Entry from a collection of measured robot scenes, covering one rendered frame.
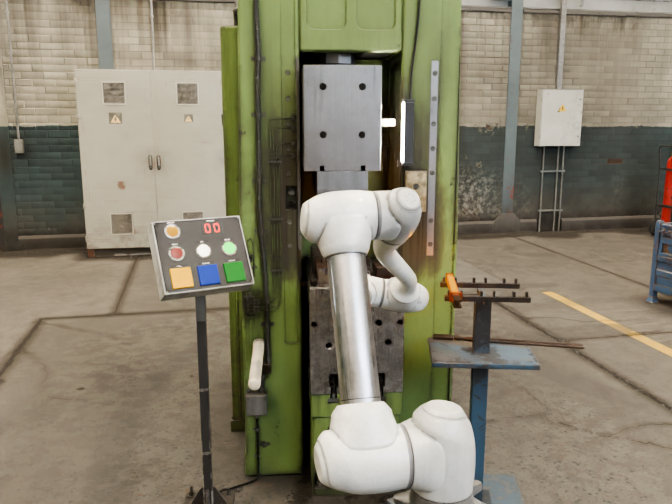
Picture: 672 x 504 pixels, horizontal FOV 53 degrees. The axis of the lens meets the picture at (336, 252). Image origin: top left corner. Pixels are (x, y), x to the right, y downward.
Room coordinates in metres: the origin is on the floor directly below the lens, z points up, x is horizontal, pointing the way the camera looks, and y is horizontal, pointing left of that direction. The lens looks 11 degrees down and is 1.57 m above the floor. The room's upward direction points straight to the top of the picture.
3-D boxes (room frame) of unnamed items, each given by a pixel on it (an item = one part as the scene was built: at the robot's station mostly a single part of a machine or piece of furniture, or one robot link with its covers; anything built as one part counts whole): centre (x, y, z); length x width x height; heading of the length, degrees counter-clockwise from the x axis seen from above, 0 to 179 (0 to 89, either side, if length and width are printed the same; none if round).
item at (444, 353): (2.52, -0.57, 0.66); 0.40 x 0.30 x 0.02; 86
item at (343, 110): (2.82, -0.05, 1.56); 0.42 x 0.39 x 0.40; 4
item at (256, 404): (2.70, 0.34, 0.36); 0.09 x 0.07 x 0.12; 94
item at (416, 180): (2.76, -0.33, 1.27); 0.09 x 0.02 x 0.17; 94
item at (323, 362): (2.83, -0.06, 0.69); 0.56 x 0.38 x 0.45; 4
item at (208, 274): (2.37, 0.47, 1.01); 0.07 x 0.05 x 0.07; 119
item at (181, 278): (2.32, 0.55, 1.01); 0.07 x 0.05 x 0.07; 119
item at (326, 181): (2.82, -0.01, 1.32); 0.42 x 0.20 x 0.10; 4
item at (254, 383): (2.49, 0.31, 0.62); 0.44 x 0.05 x 0.05; 4
